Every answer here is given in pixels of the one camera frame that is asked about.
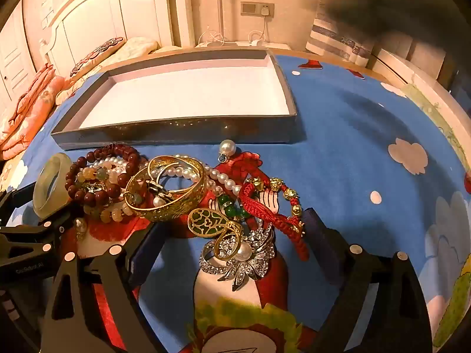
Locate white power strip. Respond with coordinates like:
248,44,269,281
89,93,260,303
235,40,291,49

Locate blue cartoon printed blanket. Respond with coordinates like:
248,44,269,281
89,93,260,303
0,53,471,353

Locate wall socket panel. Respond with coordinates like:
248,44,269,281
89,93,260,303
241,2,275,17

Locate white wardrobe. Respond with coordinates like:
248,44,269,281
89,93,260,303
0,7,41,108

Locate orange folded quilt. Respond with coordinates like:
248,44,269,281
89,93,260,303
0,64,71,159

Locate cream pillow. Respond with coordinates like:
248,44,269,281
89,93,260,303
110,37,160,63

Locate grey shallow tray box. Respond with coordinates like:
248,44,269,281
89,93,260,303
51,49,298,151

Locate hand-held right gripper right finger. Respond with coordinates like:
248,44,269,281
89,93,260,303
301,208,433,353

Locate dark embroidered pillow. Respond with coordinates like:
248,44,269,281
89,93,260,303
70,37,126,79

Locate white charging cables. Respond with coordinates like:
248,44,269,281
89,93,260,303
199,16,267,47

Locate small pearl earring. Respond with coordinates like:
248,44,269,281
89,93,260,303
73,217,88,241

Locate pearl necklace with green pendant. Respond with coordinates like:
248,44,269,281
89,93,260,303
92,139,253,238

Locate beige stone bead bracelet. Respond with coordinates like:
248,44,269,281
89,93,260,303
75,165,144,223

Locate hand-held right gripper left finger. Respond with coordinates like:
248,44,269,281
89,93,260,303
40,222,166,353

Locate pale jade bangle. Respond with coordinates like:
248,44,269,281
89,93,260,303
32,153,74,220

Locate plain gold ring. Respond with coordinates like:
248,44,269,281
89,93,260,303
213,222,245,262

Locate dark red bead bracelet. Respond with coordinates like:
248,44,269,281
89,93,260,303
64,143,142,208

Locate wide gold filigree bangle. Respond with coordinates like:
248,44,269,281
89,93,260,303
123,160,208,222

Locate red braided bracelet gold beads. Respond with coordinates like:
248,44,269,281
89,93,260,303
237,176,311,262

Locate white bed headboard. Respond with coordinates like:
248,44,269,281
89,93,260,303
22,0,195,78

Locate rhinestone pearl brooch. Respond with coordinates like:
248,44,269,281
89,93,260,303
200,224,276,292

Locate striped printed curtain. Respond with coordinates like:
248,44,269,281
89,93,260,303
305,5,376,67

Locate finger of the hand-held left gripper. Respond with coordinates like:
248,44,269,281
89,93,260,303
0,187,37,216
0,209,79,263

